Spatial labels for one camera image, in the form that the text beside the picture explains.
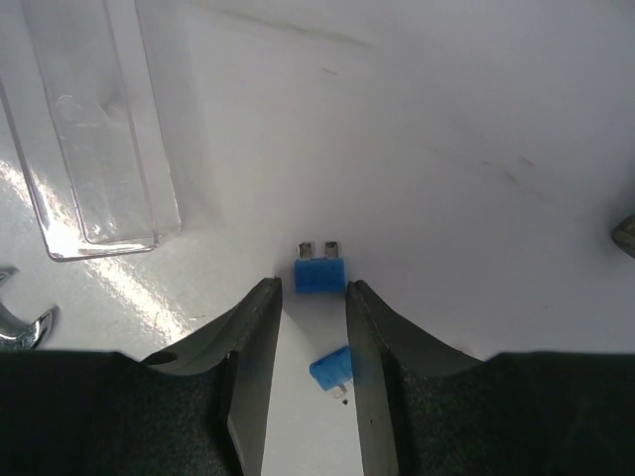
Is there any blue blade fuse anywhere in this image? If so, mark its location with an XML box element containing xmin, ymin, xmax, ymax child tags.
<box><xmin>309</xmin><ymin>346</ymin><xmax>353</xmax><ymax>399</ymax></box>
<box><xmin>294</xmin><ymin>241</ymin><xmax>346</xmax><ymax>294</ymax></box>

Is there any claw hammer black handle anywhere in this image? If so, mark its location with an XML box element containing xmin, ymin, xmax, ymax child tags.
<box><xmin>610</xmin><ymin>214</ymin><xmax>635</xmax><ymax>258</ymax></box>

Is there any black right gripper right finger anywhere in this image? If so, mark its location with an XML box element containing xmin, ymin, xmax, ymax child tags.
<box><xmin>345</xmin><ymin>280</ymin><xmax>480</xmax><ymax>475</ymax></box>

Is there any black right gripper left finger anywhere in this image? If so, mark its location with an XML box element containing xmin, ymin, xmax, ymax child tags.
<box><xmin>143</xmin><ymin>277</ymin><xmax>283</xmax><ymax>475</ymax></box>

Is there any clear plastic fuse box cover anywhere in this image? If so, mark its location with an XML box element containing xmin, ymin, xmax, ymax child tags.
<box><xmin>1</xmin><ymin>1</ymin><xmax>182</xmax><ymax>262</ymax></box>

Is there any silver open-end wrench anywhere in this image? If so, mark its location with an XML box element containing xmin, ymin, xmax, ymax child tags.
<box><xmin>1</xmin><ymin>303</ymin><xmax>60</xmax><ymax>352</ymax></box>

